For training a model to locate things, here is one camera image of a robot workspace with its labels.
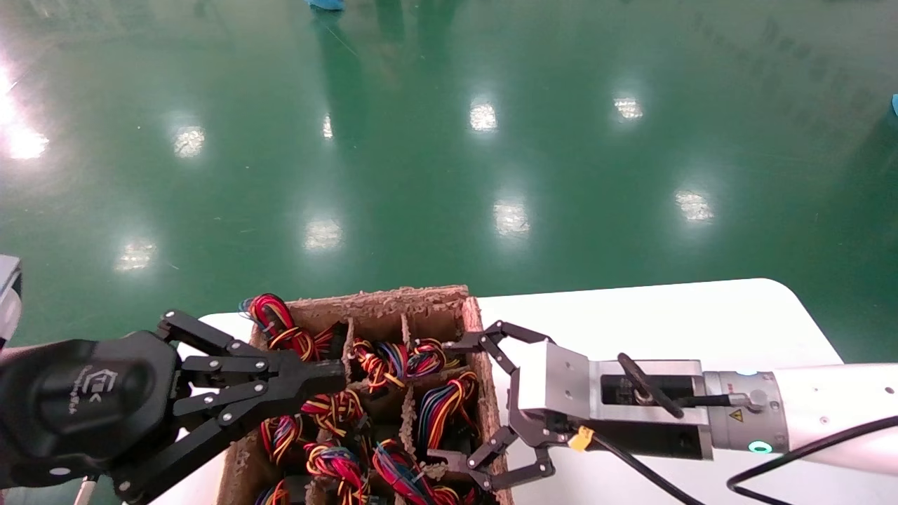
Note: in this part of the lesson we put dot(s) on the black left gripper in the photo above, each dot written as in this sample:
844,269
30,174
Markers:
84,400

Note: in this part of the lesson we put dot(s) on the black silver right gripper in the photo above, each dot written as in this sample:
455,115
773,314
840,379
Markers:
561,386

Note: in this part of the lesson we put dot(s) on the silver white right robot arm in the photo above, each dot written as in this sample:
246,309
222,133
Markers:
828,407

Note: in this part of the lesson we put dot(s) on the brown cardboard divided box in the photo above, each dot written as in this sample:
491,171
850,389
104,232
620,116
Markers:
487,393

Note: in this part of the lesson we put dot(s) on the blue shoe cover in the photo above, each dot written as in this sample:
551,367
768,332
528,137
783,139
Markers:
326,3

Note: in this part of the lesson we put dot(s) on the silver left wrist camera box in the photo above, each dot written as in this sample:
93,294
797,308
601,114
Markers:
7,294

